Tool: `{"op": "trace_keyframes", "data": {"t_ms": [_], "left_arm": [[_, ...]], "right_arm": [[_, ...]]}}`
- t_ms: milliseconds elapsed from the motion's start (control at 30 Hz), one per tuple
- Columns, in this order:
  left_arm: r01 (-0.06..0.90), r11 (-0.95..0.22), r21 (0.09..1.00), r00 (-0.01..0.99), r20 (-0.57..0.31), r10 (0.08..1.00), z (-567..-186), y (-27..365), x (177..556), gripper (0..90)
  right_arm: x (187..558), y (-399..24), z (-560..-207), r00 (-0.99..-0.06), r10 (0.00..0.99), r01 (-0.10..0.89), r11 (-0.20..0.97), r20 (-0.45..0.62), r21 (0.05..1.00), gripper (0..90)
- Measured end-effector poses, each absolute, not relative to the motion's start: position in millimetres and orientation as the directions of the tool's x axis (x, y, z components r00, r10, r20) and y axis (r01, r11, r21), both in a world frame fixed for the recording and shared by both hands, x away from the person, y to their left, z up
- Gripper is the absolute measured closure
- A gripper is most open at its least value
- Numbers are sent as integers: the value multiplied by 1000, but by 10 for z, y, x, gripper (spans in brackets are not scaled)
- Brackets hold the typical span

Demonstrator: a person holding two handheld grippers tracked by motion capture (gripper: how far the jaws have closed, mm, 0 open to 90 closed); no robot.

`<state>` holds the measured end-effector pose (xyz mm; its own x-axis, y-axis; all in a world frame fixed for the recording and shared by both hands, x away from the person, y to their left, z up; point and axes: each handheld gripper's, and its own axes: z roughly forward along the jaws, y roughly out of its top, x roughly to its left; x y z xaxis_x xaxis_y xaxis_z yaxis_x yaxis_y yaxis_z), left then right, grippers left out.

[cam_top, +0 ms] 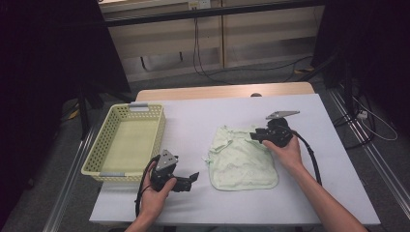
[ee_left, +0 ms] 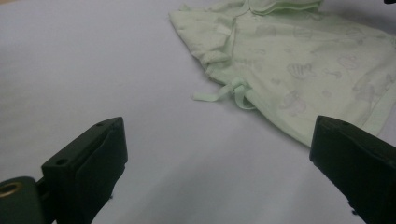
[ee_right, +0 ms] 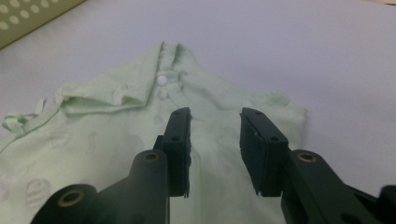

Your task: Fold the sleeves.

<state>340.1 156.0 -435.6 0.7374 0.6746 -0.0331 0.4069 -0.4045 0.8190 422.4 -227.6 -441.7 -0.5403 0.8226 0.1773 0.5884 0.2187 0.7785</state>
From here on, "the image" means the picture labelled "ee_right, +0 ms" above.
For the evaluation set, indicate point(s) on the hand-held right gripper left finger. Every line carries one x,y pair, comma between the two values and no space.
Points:
179,155

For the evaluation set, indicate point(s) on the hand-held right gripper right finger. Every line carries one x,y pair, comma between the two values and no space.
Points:
264,155

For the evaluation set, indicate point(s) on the light green baby shirt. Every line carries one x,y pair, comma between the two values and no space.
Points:
109,130

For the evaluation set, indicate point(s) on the pale yellow perforated basket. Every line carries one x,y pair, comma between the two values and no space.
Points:
37,18

